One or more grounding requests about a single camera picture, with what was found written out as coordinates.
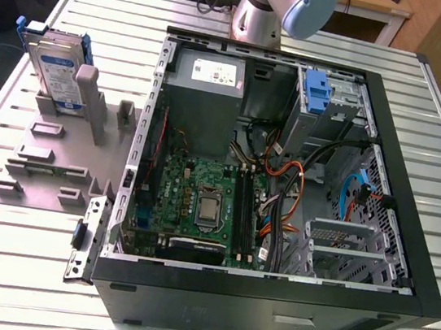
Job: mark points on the hard disk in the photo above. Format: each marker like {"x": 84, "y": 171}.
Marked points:
{"x": 57, "y": 72}

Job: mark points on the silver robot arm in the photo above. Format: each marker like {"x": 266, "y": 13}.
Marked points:
{"x": 257, "y": 18}

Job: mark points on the metal disk bay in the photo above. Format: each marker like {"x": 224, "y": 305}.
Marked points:
{"x": 348, "y": 252}

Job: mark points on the CPU socket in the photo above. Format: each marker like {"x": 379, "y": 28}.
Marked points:
{"x": 210, "y": 191}

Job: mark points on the green motherboard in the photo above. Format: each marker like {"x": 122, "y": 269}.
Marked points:
{"x": 178, "y": 175}

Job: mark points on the silver CPU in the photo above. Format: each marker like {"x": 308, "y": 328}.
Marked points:
{"x": 209, "y": 208}

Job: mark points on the black RAM slot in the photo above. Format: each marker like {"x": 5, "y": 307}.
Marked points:
{"x": 249, "y": 214}
{"x": 239, "y": 213}

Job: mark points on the grey power supply unit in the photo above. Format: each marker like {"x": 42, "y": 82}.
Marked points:
{"x": 198, "y": 117}

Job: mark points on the black graphics card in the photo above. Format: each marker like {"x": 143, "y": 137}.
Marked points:
{"x": 192, "y": 251}

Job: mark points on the metal drive cage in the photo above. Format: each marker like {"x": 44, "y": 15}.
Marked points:
{"x": 311, "y": 132}

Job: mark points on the blue drive latch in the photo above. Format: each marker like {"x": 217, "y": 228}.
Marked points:
{"x": 316, "y": 92}

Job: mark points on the black PC case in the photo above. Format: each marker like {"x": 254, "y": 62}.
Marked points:
{"x": 225, "y": 309}

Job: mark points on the grey parts rack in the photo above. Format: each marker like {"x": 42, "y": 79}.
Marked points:
{"x": 72, "y": 165}

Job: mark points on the green RAM stick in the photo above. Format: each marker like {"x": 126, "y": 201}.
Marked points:
{"x": 45, "y": 168}

